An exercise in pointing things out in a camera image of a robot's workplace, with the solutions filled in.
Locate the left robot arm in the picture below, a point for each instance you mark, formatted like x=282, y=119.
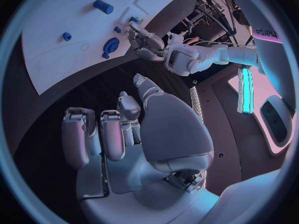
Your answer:
x=186, y=59

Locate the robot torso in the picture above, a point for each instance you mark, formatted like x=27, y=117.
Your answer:
x=271, y=59

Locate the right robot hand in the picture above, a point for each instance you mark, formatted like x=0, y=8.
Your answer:
x=168, y=127

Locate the glowing light bar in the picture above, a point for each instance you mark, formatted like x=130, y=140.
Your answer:
x=245, y=91

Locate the small blue peg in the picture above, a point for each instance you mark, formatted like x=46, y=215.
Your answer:
x=117, y=29

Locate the blue gear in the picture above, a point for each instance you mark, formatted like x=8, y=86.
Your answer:
x=111, y=45

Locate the white task board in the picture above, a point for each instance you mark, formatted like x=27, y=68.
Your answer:
x=70, y=18

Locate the blue plug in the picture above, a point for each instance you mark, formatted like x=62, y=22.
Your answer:
x=133, y=20

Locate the blue cylinder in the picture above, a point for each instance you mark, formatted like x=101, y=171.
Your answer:
x=102, y=6

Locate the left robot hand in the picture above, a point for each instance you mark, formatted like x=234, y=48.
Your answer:
x=150, y=43

